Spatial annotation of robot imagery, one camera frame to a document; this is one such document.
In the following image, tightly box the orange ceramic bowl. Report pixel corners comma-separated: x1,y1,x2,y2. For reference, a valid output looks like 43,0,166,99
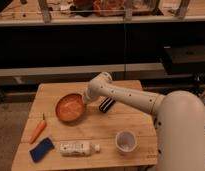
55,93,86,122

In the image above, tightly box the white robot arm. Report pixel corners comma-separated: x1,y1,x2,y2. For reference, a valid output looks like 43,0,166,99
83,72,205,171

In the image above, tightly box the wooden table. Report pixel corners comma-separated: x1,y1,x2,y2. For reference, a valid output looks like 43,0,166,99
11,82,157,171

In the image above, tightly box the orange carrot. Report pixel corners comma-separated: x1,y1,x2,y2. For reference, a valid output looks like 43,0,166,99
29,115,47,144

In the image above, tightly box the white plastic bottle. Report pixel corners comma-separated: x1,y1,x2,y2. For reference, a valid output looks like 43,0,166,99
60,141,101,156

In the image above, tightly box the blue sponge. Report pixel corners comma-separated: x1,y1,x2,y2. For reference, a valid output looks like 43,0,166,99
29,138,54,163

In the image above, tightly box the black box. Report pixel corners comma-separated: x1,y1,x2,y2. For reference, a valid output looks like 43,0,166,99
161,45,205,74

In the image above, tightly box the background shelf with clutter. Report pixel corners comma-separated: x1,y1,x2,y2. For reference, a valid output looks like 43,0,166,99
0,0,205,26

